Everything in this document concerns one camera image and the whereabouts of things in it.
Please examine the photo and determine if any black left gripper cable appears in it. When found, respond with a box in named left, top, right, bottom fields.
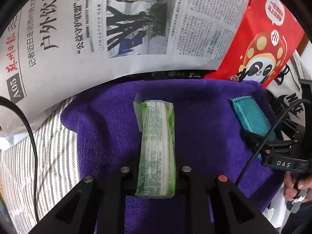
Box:
left=0, top=96, right=40, bottom=222

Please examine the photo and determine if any person's right hand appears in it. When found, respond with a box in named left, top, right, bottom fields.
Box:
left=284, top=172, right=312, bottom=203

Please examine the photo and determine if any white Nike bag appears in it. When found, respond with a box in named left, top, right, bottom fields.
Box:
left=265, top=50, right=312, bottom=142

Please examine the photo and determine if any newspaper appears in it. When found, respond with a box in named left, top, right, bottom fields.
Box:
left=0, top=0, right=256, bottom=149

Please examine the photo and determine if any purple towel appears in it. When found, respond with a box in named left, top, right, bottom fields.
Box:
left=61, top=79, right=284, bottom=233

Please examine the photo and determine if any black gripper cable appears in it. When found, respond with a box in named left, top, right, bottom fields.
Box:
left=234, top=98, right=312, bottom=185
left=0, top=96, right=40, bottom=222

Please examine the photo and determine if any red panda paper bag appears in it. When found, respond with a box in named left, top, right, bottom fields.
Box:
left=205, top=0, right=304, bottom=87

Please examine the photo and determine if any green tissue pack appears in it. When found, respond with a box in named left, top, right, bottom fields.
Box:
left=133, top=100, right=176, bottom=199

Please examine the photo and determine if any teal cloth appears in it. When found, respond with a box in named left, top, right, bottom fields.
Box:
left=231, top=96, right=271, bottom=137

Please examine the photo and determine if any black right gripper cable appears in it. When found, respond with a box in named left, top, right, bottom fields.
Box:
left=234, top=98, right=312, bottom=185

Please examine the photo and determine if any striped bed quilt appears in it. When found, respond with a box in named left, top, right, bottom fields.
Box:
left=1, top=98, right=80, bottom=233

